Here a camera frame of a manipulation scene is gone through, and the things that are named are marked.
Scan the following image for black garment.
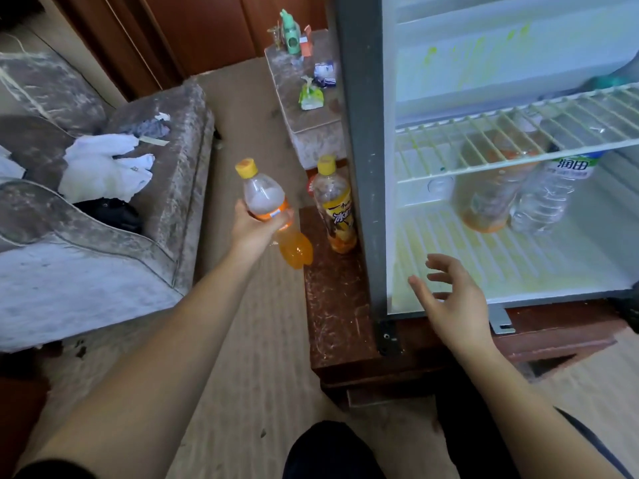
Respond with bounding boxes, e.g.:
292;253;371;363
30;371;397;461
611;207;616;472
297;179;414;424
75;197;144;234

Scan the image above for grey mini fridge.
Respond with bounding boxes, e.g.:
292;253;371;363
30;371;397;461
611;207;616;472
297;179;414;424
329;0;639;355

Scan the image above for green toy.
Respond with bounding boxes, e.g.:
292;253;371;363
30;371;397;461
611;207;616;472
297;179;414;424
278;9;303;58

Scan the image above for grey velvet cushion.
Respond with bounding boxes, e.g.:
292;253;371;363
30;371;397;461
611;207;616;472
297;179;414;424
0;49;106;136

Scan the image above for grey garment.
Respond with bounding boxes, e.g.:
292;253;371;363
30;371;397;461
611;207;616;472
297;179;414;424
124;114;173;140

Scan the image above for brown tea bottle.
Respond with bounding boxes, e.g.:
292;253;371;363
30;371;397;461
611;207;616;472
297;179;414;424
454;109;545;234

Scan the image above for dark red wooden stand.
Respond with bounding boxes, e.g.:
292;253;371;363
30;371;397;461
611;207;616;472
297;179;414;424
302;204;630;407

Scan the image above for small white garment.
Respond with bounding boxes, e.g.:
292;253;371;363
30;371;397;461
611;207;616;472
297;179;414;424
62;132;141;160

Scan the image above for blue packet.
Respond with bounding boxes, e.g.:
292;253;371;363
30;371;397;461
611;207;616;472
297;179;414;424
314;61;339;88

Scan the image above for large white garment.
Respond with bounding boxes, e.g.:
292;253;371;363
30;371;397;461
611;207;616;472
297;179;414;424
58;152;156;204

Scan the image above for green packet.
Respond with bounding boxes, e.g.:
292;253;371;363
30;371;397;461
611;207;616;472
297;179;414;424
298;77;325;110

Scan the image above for person's left hand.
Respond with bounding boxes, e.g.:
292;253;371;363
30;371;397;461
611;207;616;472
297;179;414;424
230;199;291;267

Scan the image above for person's left forearm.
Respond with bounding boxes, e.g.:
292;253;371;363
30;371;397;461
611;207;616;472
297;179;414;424
20;244;256;479

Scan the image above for person's dark trousers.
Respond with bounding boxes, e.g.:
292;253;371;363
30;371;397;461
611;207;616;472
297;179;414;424
282;364;635;479

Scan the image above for person's right hand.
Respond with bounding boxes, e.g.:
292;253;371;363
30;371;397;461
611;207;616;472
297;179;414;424
407;254;495;360

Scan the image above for yellow label drink bottle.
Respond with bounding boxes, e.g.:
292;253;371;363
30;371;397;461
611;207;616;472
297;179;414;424
314;154;359;255

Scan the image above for grey velvet sofa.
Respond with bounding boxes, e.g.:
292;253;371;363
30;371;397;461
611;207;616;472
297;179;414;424
0;49;216;353

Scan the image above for person's right forearm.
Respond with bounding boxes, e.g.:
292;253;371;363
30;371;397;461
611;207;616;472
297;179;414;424
454;339;600;479

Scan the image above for grey upholstered bench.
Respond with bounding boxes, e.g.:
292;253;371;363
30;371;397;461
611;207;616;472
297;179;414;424
264;29;351;170

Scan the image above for white wire shelf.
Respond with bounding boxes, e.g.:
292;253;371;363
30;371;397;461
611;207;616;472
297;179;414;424
394;82;639;186

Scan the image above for person's black shirt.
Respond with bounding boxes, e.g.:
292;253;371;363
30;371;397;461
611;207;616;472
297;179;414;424
15;458;101;479

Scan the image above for green cap water bottle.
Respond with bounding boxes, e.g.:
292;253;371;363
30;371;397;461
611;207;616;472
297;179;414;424
509;73;628;236

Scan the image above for orange soda bottle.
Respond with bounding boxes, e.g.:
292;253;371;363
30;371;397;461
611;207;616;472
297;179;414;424
234;157;315;270

